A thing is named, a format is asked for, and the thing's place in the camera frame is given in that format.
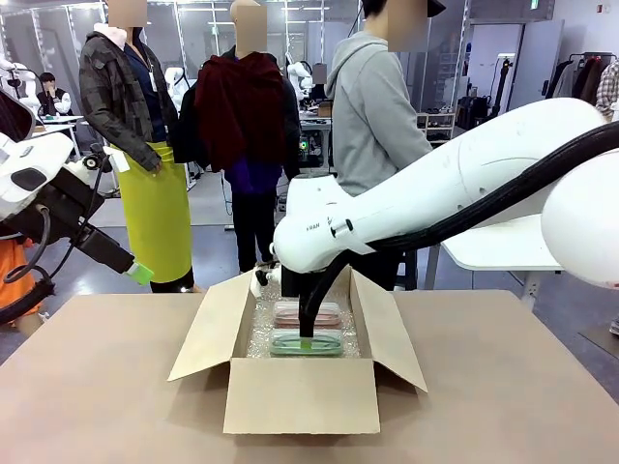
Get seated person in varsity jacket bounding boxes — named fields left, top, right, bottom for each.
left=35, top=71, right=74, bottom=118

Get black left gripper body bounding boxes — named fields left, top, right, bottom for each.
left=71, top=222, right=136, bottom=276

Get mannequin with yellow skirt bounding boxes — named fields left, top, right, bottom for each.
left=78, top=0, right=195, bottom=295

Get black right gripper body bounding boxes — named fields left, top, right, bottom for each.
left=281, top=265, right=321, bottom=316

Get dark suitcases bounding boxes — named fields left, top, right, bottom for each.
left=456, top=95, right=495, bottom=131

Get background office desk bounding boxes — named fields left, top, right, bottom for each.
left=29, top=113, right=87, bottom=160

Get white paper tag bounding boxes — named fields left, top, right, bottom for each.
left=103, top=146, right=132, bottom=174

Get white shoe rack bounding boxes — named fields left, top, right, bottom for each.
left=415, top=111, right=457, bottom=147

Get green glasses case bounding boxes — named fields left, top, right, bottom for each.
left=268, top=328, right=342, bottom=359

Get orange garment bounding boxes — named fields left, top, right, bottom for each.
left=0, top=238, right=41, bottom=316

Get black tripod stand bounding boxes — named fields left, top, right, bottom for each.
left=488, top=54, right=515, bottom=120

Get person in grey hoodie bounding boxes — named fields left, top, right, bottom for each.
left=325, top=0, right=447, bottom=292

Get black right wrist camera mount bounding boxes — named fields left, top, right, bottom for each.
left=249, top=267, right=284, bottom=298

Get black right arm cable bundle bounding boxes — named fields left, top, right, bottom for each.
left=307, top=121, right=619, bottom=331

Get black plastic stool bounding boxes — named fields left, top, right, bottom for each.
left=392, top=246, right=419, bottom=292

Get clothes rack with garments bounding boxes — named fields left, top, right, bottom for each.
left=541, top=50, right=619, bottom=123

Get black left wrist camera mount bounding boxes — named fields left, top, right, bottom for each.
left=9, top=154, right=113, bottom=244

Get white side table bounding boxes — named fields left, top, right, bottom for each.
left=425, top=214, right=577, bottom=292

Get pink glasses case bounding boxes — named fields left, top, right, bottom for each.
left=272, top=302, right=342, bottom=331

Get clear bubble wrap sheet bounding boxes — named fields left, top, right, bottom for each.
left=244, top=267, right=362, bottom=361

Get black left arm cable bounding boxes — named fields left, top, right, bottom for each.
left=2, top=163, right=105, bottom=326

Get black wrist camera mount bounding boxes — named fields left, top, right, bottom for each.
left=249, top=267, right=284, bottom=298
left=9, top=154, right=113, bottom=244

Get computer with coloured lights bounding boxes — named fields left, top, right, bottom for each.
left=297, top=132, right=335, bottom=171

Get open brown cardboard box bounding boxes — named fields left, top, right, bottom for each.
left=166, top=262, right=429, bottom=436

